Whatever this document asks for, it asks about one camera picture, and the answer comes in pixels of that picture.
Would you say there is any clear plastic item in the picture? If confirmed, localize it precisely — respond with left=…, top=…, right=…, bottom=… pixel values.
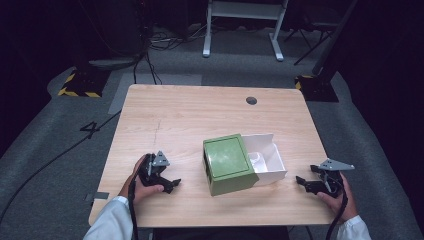
left=247, top=151, right=268, bottom=167

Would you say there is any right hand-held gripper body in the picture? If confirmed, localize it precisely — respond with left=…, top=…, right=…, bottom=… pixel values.
left=309, top=158, right=356, bottom=198

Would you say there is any bundle of floor cables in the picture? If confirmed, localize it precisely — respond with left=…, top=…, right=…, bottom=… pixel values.
left=132, top=23, right=209, bottom=86

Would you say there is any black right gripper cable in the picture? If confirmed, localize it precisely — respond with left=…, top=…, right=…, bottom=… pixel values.
left=325, top=191, right=349, bottom=240

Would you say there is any black yellow striped stand base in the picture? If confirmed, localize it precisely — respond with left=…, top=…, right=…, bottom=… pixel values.
left=294, top=74, right=340, bottom=103
left=57, top=67, right=111, bottom=99

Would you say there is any white drawer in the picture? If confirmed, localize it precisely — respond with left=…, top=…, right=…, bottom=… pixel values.
left=241, top=133, right=288, bottom=187

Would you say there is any person's left hand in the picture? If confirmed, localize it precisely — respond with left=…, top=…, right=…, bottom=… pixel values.
left=119, top=154, right=165, bottom=205

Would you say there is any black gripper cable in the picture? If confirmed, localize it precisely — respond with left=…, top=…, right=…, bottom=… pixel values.
left=127, top=174, right=140, bottom=240
left=325, top=191, right=349, bottom=240

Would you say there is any grey round stand base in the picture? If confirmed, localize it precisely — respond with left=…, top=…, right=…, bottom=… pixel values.
left=87, top=55, right=140, bottom=72

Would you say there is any black slanted pole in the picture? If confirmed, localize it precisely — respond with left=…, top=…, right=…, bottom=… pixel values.
left=311, top=0, right=360, bottom=77

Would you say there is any long black floor cable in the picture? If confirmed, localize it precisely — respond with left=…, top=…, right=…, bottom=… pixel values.
left=0, top=110, right=122, bottom=228

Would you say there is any white metal stand frame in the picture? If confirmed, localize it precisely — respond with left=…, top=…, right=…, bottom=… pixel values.
left=202, top=0, right=290, bottom=63

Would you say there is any person's right hand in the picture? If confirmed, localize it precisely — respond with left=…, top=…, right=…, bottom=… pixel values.
left=316, top=172, right=358, bottom=224

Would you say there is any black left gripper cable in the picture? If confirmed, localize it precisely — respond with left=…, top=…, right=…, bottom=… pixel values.
left=127, top=174, right=140, bottom=240

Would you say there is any grey floor tape strip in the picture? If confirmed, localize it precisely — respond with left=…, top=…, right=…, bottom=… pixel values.
left=84, top=191, right=111, bottom=203

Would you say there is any black tripod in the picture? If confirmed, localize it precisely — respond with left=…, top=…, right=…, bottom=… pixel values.
left=284, top=23, right=338, bottom=67

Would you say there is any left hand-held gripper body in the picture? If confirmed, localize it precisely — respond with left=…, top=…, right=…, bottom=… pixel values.
left=137, top=150, right=171, bottom=188

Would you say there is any green drawer cabinet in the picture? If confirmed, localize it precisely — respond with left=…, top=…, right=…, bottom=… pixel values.
left=202, top=133, right=260, bottom=197

